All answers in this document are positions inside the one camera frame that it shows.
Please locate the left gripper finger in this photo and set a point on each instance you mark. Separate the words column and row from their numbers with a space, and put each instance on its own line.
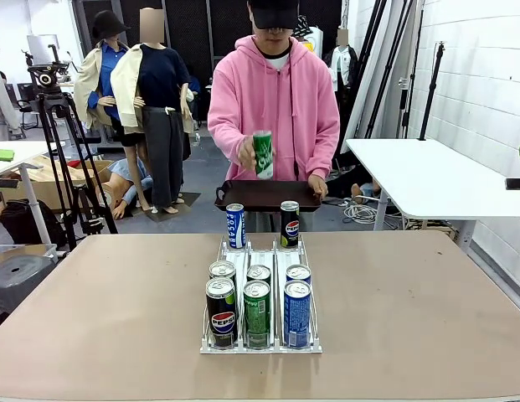
column 4, row 183
column 3, row 155

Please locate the dark brown serving tray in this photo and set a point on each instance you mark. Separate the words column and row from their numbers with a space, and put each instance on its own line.
column 268, row 197

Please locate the green Sprite can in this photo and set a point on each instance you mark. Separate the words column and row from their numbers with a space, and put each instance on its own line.
column 264, row 161

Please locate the green soda can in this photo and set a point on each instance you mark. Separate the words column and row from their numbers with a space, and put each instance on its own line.
column 258, row 273
column 257, row 318

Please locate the person's right forearm pink sleeve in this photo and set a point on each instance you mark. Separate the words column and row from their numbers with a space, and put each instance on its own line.
column 226, row 140

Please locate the person's left forearm pink sleeve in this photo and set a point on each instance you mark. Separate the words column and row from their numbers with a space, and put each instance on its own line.
column 326, row 155

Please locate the person in pink hoodie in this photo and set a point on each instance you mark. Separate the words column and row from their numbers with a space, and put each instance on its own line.
column 276, row 96

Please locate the person's left hand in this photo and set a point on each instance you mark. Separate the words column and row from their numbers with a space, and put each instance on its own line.
column 319, row 187

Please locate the person's right hand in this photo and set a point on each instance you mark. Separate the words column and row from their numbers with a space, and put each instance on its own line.
column 246, row 153

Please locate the white table with cardboard box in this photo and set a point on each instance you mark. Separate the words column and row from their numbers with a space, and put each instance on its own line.
column 29, row 151

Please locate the brown cardboard box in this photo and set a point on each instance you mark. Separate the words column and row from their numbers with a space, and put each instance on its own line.
column 33, row 190

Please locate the black bag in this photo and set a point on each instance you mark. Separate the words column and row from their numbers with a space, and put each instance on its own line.
column 21, row 222

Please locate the grey hanging garment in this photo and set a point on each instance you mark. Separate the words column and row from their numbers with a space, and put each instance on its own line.
column 0, row 96

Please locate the white table with light stand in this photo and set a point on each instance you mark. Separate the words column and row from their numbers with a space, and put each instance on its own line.
column 431, row 176

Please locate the grey plastic stool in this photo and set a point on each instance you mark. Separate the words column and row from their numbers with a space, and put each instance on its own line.
column 16, row 276

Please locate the black light stand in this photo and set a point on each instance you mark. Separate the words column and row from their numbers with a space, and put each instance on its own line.
column 431, row 92

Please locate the crouching figure in blue shirt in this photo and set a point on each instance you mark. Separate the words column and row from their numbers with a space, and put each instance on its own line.
column 125, row 171

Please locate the black leaning pole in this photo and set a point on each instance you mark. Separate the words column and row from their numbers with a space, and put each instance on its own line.
column 412, row 75
column 370, row 67

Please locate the mannequin with black hat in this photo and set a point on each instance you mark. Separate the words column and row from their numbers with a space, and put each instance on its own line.
column 106, row 63

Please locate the mannequin with navy top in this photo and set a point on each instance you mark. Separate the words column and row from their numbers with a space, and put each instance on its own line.
column 159, row 75

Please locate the clear plastic bottle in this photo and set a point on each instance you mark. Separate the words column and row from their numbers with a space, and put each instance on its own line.
column 195, row 139

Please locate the black Pepsi can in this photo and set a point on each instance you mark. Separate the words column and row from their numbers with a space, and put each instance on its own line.
column 222, row 322
column 289, row 226
column 222, row 270

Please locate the blue white Pocari can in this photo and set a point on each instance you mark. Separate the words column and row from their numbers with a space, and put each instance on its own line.
column 235, row 226

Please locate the black white patterned hat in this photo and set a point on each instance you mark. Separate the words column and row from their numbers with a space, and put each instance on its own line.
column 303, row 26

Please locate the white can dispenser rack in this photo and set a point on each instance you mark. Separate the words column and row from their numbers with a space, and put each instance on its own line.
column 261, row 256

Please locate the black baseball cap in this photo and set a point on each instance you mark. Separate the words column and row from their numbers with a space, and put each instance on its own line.
column 274, row 12

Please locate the black camera tripod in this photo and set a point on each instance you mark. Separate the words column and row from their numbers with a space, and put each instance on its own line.
column 46, row 79

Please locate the dark mannequin base plate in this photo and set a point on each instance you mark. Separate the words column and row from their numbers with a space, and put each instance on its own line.
column 188, row 199

